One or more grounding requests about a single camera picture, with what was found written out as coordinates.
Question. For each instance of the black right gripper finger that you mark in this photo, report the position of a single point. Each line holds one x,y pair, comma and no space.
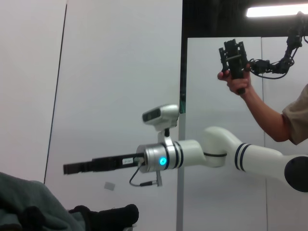
74,168

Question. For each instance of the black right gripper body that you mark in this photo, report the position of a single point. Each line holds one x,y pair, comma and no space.
113,163

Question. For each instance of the green yellow black-edged towel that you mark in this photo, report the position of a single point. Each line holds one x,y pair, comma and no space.
29,197

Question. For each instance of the black teleoperation controller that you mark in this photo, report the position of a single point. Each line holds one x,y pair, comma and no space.
237,65

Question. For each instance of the person right forearm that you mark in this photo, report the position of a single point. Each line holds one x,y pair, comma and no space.
264,115

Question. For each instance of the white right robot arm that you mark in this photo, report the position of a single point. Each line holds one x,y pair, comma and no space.
260,156

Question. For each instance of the person right hand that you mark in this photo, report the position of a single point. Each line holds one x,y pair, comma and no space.
240,84

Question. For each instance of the black cloth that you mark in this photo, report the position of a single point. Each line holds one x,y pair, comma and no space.
113,216

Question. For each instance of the rectangular ceiling light panel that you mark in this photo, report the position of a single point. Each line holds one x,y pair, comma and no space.
276,12

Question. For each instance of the gray wall label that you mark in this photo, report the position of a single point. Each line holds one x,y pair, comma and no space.
109,186

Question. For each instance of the gray partition post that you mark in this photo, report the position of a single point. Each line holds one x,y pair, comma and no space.
181,192

